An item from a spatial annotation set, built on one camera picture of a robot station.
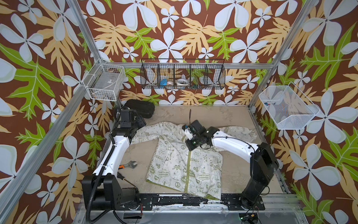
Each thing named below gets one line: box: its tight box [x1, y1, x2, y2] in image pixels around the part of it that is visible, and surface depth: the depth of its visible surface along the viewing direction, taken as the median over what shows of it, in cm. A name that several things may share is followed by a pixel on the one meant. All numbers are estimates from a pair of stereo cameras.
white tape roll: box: [176, 78, 189, 87], surface depth 100 cm
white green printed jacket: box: [131, 121, 257, 200], surface depth 88 cm
